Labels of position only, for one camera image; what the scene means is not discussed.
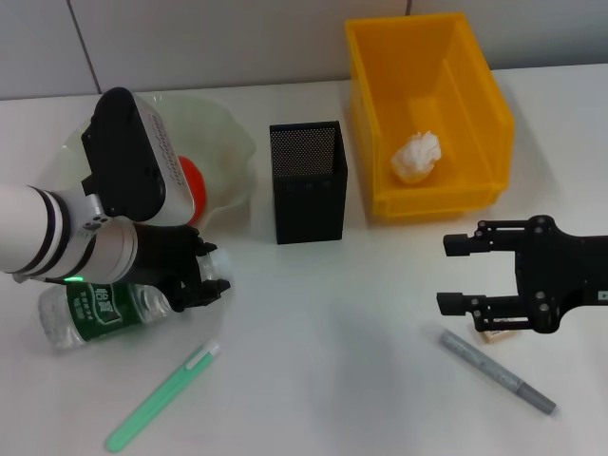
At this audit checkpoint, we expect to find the white paper ball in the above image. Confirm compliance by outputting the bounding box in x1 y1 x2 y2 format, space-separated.
389 130 444 185

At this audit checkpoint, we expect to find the green glass fruit plate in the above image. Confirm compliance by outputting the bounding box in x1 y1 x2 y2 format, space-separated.
56 93 257 224

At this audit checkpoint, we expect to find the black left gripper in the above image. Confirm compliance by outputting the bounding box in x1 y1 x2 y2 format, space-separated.
125 224 233 314

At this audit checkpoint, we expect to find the yellow plastic bin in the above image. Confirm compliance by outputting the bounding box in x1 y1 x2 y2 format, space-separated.
345 12 515 220

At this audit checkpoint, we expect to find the grey marker pen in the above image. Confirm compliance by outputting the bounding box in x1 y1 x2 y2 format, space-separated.
439 328 558 417

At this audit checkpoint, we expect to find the orange toy fruit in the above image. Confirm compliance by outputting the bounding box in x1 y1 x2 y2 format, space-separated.
178 156 210 225

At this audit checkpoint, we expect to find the green pen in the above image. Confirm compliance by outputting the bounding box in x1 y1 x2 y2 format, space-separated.
104 339 222 453

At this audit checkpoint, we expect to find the beige eraser with barcode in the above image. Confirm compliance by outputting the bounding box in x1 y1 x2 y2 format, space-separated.
479 330 515 346

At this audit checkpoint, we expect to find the black mesh pen holder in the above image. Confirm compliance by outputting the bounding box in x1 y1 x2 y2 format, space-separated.
269 120 349 246

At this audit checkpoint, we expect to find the clear bottle with green label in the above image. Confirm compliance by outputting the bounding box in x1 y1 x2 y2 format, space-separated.
37 246 237 355

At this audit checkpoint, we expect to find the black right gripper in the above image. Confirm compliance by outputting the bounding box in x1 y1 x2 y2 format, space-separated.
436 214 608 333

